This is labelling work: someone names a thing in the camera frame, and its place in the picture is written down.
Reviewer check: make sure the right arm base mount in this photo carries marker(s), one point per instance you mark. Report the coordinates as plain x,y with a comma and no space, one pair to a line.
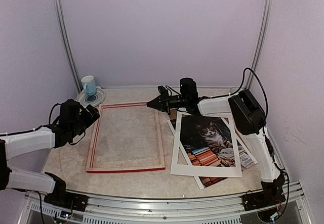
271,194

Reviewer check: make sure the right aluminium corner post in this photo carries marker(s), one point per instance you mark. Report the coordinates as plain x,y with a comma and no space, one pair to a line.
262,34

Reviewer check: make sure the left aluminium corner post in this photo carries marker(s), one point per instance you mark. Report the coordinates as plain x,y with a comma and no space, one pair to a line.
66,45

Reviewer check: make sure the white photo mat board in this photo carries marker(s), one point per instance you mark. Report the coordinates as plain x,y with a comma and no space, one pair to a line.
182,169

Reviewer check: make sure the light blue mug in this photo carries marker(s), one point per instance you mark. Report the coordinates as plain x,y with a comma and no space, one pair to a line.
89,85

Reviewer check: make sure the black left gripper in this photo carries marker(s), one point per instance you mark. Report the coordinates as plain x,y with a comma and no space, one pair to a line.
94,114

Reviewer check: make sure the cat and books photo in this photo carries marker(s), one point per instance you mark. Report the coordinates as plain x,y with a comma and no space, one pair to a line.
207,141

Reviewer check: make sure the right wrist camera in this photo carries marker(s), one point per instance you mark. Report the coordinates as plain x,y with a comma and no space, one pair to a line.
164,91

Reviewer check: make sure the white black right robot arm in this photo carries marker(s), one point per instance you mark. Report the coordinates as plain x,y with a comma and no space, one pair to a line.
248,116

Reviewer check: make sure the aluminium corner post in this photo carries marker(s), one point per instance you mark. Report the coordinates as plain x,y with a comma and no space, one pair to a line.
66,45
262,34

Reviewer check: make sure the pale green ceramic bowl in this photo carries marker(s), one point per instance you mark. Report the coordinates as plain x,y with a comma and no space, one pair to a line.
234,90

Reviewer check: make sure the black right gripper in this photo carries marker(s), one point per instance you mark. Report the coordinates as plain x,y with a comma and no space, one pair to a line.
159,102

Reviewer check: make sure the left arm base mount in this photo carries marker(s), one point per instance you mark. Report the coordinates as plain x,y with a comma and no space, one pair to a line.
62,198

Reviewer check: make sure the front aluminium rail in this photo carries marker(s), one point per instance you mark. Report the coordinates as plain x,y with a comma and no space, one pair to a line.
112,209

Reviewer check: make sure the brown backing board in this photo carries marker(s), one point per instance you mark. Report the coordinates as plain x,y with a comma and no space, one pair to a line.
172,126

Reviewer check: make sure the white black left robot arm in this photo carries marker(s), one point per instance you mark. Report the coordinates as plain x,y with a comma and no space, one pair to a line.
20,143

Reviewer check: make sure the white blue swirl plate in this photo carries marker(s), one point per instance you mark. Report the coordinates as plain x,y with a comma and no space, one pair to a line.
94,100

